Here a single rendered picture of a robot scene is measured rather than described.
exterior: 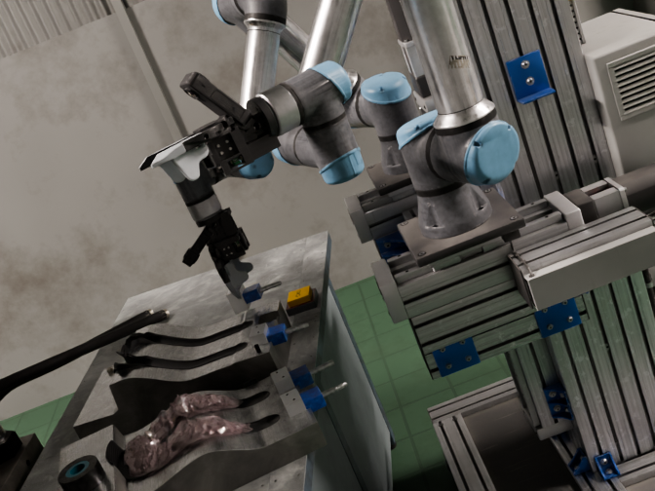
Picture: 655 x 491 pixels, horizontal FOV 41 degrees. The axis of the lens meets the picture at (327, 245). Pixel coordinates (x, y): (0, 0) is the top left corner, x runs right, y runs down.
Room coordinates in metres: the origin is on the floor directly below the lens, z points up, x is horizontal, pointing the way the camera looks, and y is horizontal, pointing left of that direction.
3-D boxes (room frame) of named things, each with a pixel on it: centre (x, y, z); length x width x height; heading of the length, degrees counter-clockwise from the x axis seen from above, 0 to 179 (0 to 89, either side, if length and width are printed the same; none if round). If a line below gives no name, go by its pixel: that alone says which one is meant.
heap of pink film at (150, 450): (1.56, 0.40, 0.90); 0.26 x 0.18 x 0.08; 97
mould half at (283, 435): (1.55, 0.41, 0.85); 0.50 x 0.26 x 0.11; 97
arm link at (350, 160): (1.46, -0.07, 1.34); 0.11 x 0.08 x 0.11; 24
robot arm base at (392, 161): (2.16, -0.28, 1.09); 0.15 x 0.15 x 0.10
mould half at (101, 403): (1.92, 0.43, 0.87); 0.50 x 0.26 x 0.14; 80
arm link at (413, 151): (1.66, -0.27, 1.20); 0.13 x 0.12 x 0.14; 24
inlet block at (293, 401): (1.54, 0.13, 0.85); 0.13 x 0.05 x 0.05; 97
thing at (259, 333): (1.81, 0.17, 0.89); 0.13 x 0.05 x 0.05; 80
